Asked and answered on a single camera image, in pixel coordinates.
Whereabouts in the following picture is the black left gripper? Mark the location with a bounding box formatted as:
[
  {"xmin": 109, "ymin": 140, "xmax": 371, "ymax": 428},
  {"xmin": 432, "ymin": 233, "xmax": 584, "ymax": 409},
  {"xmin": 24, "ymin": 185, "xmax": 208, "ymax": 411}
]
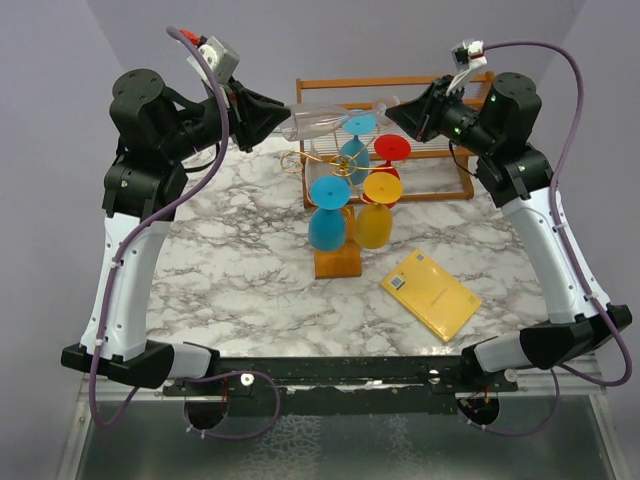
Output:
[{"xmin": 160, "ymin": 72, "xmax": 290, "ymax": 162}]

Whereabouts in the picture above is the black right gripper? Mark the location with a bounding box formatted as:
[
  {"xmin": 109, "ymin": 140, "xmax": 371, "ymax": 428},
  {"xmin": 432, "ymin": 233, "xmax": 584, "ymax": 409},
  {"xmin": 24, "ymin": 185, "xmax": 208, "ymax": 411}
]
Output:
[{"xmin": 386, "ymin": 75, "xmax": 498, "ymax": 157}]

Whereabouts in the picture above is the red plastic goblet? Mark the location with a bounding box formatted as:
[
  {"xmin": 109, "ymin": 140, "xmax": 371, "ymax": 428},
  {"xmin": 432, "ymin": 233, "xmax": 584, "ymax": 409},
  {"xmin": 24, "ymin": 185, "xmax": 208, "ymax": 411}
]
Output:
[{"xmin": 362, "ymin": 134, "xmax": 411, "ymax": 208}]

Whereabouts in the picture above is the blue plastic goblet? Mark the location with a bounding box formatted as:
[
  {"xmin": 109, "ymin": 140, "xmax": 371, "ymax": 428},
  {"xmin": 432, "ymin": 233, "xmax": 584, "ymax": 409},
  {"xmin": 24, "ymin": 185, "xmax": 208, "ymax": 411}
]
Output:
[
  {"xmin": 308, "ymin": 176, "xmax": 350, "ymax": 252},
  {"xmin": 340, "ymin": 109, "xmax": 376, "ymax": 186}
]

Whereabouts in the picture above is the orange plastic goblet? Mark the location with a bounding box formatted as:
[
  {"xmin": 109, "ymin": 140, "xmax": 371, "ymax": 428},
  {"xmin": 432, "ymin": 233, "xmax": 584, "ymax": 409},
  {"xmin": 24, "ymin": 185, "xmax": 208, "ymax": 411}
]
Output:
[{"xmin": 354, "ymin": 172, "xmax": 403, "ymax": 250}]

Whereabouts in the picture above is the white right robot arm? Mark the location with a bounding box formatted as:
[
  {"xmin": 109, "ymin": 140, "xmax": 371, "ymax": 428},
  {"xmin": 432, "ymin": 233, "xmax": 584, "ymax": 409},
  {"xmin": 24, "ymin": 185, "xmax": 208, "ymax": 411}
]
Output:
[{"xmin": 385, "ymin": 72, "xmax": 632, "ymax": 391}]

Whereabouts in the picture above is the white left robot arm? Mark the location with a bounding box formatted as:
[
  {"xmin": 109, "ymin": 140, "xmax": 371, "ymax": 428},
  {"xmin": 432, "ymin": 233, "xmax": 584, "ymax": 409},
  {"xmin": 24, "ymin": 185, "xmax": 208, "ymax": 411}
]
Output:
[{"xmin": 61, "ymin": 69, "xmax": 290, "ymax": 395}]

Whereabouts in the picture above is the wooden shelf rack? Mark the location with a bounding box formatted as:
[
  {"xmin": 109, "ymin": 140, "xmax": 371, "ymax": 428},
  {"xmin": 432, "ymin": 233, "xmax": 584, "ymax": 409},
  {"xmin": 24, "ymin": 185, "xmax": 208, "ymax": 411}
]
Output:
[{"xmin": 296, "ymin": 71, "xmax": 495, "ymax": 209}]

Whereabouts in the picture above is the wooden rack base board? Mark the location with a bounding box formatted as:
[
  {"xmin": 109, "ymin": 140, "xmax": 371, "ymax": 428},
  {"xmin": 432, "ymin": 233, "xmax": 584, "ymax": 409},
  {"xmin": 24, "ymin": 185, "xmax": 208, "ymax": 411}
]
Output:
[{"xmin": 314, "ymin": 242, "xmax": 362, "ymax": 279}]

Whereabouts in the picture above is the yellow book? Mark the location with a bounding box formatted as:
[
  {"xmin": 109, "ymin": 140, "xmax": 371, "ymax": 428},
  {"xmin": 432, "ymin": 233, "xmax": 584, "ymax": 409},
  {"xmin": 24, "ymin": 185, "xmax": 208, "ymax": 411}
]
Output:
[{"xmin": 381, "ymin": 249, "xmax": 482, "ymax": 343}]

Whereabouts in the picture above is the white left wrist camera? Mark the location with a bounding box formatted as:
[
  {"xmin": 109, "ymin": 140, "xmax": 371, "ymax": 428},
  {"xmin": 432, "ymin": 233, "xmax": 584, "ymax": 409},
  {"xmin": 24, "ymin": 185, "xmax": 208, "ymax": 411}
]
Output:
[{"xmin": 180, "ymin": 29, "xmax": 239, "ymax": 85}]

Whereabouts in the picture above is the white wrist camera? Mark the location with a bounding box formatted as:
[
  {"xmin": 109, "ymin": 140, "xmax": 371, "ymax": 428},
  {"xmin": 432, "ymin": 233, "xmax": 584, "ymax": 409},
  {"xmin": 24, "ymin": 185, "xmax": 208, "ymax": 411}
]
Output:
[
  {"xmin": 180, "ymin": 29, "xmax": 239, "ymax": 85},
  {"xmin": 446, "ymin": 39, "xmax": 487, "ymax": 95}
]

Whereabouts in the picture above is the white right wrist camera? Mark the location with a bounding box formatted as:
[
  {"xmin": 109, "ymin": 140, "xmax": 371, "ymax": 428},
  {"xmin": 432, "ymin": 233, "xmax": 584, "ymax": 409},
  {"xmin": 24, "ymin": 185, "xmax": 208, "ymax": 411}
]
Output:
[{"xmin": 446, "ymin": 39, "xmax": 487, "ymax": 95}]

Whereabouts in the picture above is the gold wire wine glass rack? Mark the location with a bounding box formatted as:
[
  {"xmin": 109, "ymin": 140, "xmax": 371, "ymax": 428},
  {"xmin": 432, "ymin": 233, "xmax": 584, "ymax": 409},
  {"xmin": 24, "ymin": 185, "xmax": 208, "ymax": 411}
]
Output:
[{"xmin": 280, "ymin": 120, "xmax": 381, "ymax": 209}]

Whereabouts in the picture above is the aluminium frame rail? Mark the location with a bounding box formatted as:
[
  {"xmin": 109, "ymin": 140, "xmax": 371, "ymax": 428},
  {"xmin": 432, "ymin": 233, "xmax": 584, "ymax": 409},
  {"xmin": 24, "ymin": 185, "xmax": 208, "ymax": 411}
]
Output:
[{"xmin": 78, "ymin": 357, "xmax": 609, "ymax": 401}]

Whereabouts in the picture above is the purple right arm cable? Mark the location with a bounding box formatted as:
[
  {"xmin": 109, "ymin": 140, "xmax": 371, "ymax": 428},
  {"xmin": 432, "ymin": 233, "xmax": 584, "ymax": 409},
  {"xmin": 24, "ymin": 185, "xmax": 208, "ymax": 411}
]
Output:
[{"xmin": 457, "ymin": 40, "xmax": 632, "ymax": 440}]

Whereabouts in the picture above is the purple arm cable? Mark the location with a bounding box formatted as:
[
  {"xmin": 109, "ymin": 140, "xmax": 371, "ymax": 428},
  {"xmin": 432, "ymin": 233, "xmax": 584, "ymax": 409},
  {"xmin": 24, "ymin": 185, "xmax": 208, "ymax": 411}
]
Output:
[
  {"xmin": 457, "ymin": 40, "xmax": 632, "ymax": 440},
  {"xmin": 88, "ymin": 25, "xmax": 281, "ymax": 442}
]

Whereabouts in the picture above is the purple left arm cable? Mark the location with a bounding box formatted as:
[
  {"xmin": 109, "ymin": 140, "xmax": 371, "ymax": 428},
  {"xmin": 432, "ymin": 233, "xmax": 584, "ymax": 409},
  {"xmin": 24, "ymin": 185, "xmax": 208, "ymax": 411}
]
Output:
[{"xmin": 88, "ymin": 25, "xmax": 281, "ymax": 442}]

